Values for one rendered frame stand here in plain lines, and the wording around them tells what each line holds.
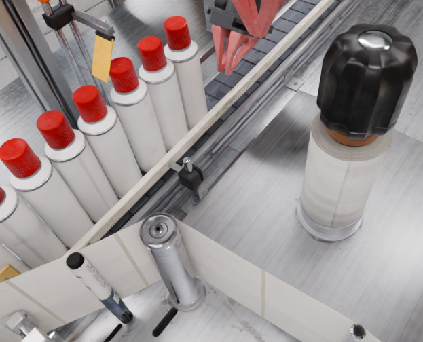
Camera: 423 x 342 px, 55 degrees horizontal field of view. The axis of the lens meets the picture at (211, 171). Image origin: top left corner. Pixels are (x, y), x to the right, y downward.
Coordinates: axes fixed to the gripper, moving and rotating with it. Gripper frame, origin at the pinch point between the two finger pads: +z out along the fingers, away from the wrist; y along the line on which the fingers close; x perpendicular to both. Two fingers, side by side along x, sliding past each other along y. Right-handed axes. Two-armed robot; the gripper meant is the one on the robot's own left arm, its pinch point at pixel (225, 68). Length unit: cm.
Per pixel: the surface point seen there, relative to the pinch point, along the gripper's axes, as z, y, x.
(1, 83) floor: 62, -171, 68
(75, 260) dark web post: 15.5, 13.9, -40.2
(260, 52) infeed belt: -3.6, -0.8, 13.2
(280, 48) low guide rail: -5.7, 4.1, 10.4
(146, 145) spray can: 12.1, 1.3, -17.8
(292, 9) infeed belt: -13.5, -2.6, 25.6
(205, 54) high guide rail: -1.4, -3.1, -2.4
